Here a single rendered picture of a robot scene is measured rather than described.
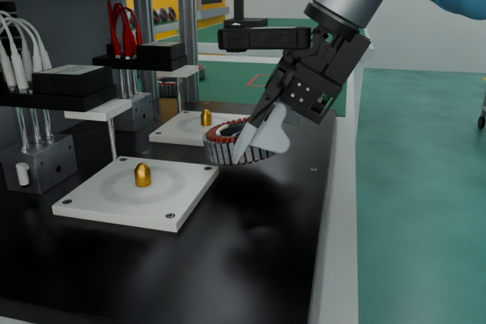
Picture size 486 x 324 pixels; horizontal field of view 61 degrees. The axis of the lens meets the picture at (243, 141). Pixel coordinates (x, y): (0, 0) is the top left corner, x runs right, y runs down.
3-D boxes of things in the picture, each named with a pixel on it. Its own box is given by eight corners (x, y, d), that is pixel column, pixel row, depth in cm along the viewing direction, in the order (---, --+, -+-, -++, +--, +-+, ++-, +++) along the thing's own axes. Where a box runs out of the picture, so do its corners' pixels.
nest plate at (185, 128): (256, 121, 78) (256, 115, 78) (236, 150, 65) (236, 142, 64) (182, 116, 82) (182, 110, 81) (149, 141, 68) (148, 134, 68)
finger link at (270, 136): (269, 182, 48) (308, 116, 49) (226, 156, 48) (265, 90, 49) (267, 183, 51) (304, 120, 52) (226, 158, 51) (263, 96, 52)
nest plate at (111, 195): (219, 173, 57) (219, 165, 56) (176, 233, 43) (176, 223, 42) (121, 163, 60) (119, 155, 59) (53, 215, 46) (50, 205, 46)
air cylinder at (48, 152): (78, 170, 58) (72, 133, 56) (41, 195, 51) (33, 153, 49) (47, 167, 59) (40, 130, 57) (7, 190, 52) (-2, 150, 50)
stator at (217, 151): (292, 134, 61) (288, 111, 59) (278, 163, 50) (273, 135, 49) (220, 142, 64) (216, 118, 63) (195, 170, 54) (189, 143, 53)
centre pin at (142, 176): (154, 181, 52) (152, 161, 51) (147, 188, 50) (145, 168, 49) (139, 179, 52) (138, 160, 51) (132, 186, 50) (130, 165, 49)
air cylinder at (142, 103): (154, 119, 79) (152, 92, 78) (135, 132, 73) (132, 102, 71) (130, 118, 81) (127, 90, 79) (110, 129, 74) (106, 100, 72)
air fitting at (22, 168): (32, 184, 50) (28, 162, 49) (25, 189, 49) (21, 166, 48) (24, 184, 51) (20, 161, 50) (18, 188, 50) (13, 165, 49)
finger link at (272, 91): (259, 126, 47) (296, 63, 48) (247, 119, 47) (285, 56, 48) (256, 132, 52) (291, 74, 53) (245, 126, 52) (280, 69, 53)
